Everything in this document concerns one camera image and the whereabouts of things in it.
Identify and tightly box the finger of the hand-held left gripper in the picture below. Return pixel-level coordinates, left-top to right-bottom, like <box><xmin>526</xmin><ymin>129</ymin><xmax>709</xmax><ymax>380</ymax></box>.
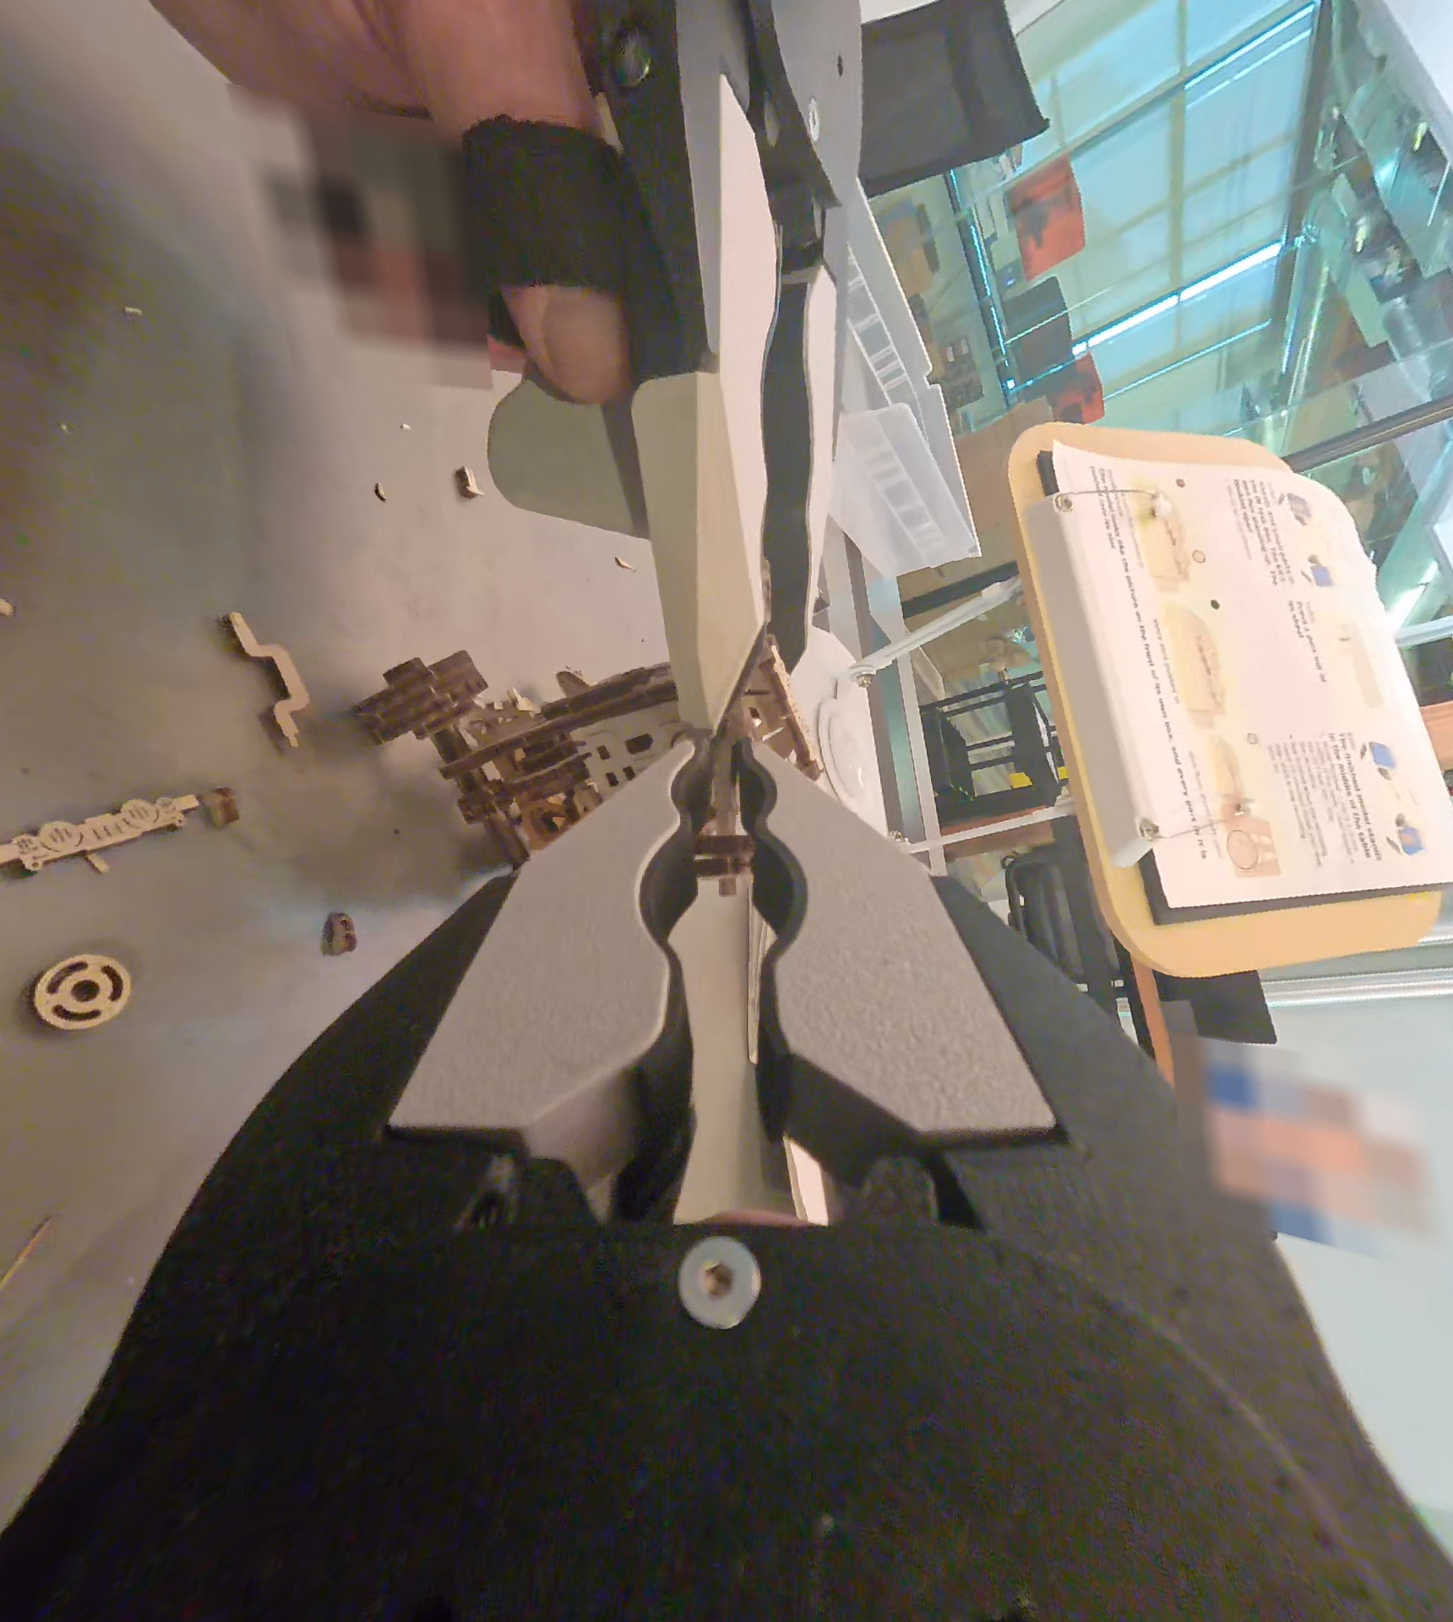
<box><xmin>627</xmin><ymin>65</ymin><xmax>789</xmax><ymax>738</ymax></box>
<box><xmin>758</xmin><ymin>209</ymin><xmax>855</xmax><ymax>664</ymax></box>

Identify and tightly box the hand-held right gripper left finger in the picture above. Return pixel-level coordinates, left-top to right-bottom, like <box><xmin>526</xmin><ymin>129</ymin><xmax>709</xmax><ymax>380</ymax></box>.
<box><xmin>386</xmin><ymin>742</ymin><xmax>695</xmax><ymax>1189</ymax></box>

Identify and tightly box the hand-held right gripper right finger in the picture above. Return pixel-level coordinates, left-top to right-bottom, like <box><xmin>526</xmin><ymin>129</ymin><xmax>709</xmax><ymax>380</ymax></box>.
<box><xmin>736</xmin><ymin>742</ymin><xmax>1065</xmax><ymax>1152</ymax></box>

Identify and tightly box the wooden wheel axle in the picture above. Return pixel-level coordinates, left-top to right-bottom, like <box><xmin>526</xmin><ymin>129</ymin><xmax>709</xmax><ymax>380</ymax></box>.
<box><xmin>686</xmin><ymin>728</ymin><xmax>763</xmax><ymax>899</ymax></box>

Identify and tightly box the wooden buggy model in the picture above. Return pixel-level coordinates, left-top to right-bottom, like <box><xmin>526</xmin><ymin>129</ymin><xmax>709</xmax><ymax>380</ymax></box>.
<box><xmin>353</xmin><ymin>644</ymin><xmax>826</xmax><ymax>866</ymax></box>

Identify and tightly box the person's left hand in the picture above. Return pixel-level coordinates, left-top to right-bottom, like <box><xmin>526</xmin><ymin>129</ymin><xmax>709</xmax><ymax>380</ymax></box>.
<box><xmin>149</xmin><ymin>0</ymin><xmax>635</xmax><ymax>403</ymax></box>

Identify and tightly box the clear plastic organiser box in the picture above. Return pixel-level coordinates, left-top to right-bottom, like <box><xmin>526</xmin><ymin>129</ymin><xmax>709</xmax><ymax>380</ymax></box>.
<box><xmin>824</xmin><ymin>216</ymin><xmax>983</xmax><ymax>582</ymax></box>

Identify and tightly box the wooden S-shaped piece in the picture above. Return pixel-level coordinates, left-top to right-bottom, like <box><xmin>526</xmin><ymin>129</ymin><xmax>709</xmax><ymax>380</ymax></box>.
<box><xmin>223</xmin><ymin>611</ymin><xmax>308</xmax><ymax>753</ymax></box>

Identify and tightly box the toothed wooden bar piece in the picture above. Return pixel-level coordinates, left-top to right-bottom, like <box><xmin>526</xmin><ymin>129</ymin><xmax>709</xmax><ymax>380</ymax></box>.
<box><xmin>0</xmin><ymin>792</ymin><xmax>203</xmax><ymax>876</ymax></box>

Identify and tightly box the instruction sheet display board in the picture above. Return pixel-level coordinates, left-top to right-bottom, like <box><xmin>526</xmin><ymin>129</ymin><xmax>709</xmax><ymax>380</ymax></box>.
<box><xmin>1005</xmin><ymin>423</ymin><xmax>1453</xmax><ymax>981</ymax></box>

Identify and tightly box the small wooden ring piece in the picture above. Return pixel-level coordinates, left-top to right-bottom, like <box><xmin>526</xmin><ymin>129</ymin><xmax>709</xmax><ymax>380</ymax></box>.
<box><xmin>28</xmin><ymin>948</ymin><xmax>133</xmax><ymax>1037</ymax></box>

